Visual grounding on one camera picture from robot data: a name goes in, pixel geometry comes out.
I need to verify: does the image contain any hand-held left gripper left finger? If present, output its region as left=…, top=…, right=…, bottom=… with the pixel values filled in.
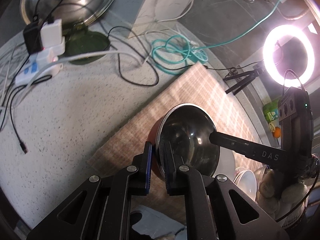
left=26, top=141, right=153, bottom=240

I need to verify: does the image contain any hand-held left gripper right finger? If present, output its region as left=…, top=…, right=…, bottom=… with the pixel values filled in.
left=164, top=142, right=292, bottom=240

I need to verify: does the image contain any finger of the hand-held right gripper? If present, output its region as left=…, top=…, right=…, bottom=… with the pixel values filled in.
left=208, top=131, right=308, bottom=170

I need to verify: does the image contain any steel bowl with red outside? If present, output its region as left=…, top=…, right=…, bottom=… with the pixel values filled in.
left=150, top=103, right=221, bottom=183

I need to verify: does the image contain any person's right hand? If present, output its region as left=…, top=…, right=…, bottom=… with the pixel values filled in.
left=257, top=172, right=309, bottom=222

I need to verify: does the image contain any green dish soap bottle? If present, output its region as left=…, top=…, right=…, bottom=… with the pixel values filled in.
left=262, top=99, right=282, bottom=125

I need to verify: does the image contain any light blue bowl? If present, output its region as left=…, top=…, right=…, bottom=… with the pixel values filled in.
left=234, top=169, right=257, bottom=202

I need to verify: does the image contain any grey slipper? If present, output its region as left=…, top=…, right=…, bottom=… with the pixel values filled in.
left=130, top=204, right=187, bottom=239

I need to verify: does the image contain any plaid cloth mat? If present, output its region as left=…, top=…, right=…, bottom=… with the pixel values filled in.
left=87, top=62, right=263, bottom=228

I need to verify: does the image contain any round teal power strip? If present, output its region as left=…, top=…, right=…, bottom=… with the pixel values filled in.
left=190, top=49, right=208, bottom=64

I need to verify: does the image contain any corrugated metal pipe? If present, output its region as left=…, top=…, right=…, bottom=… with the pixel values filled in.
left=277, top=5, right=310, bottom=21

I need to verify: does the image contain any dark green lid stand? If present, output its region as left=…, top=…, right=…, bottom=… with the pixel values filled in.
left=62, top=22, right=110, bottom=64

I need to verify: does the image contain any white power strip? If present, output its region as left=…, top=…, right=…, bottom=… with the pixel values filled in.
left=15, top=49, right=63, bottom=85

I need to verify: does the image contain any white charger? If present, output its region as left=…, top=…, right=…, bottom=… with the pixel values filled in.
left=40, top=19, right=66, bottom=55

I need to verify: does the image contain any black charger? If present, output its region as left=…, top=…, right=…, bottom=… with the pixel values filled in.
left=23, top=21, right=44, bottom=54

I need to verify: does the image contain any black ring light cable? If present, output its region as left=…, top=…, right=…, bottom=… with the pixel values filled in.
left=205, top=65, right=258, bottom=80

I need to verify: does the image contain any thick white cable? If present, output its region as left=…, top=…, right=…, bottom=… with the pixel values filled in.
left=50, top=50, right=150, bottom=68

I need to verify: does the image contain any thin black cable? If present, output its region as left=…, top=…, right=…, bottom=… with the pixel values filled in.
left=0, top=26, right=160, bottom=154

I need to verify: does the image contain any white water heater cable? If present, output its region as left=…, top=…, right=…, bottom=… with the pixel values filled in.
left=135, top=0, right=215, bottom=38

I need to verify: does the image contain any white cable bundle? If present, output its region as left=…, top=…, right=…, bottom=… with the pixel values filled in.
left=0, top=42, right=28, bottom=130

